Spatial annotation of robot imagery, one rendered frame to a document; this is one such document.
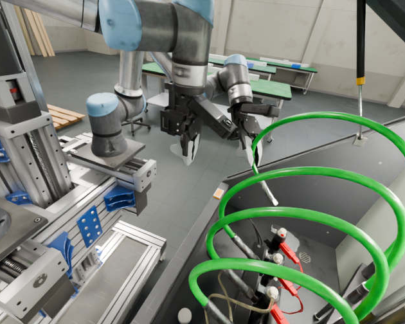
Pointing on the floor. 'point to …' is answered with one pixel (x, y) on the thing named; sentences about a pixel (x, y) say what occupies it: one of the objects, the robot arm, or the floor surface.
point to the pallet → (63, 116)
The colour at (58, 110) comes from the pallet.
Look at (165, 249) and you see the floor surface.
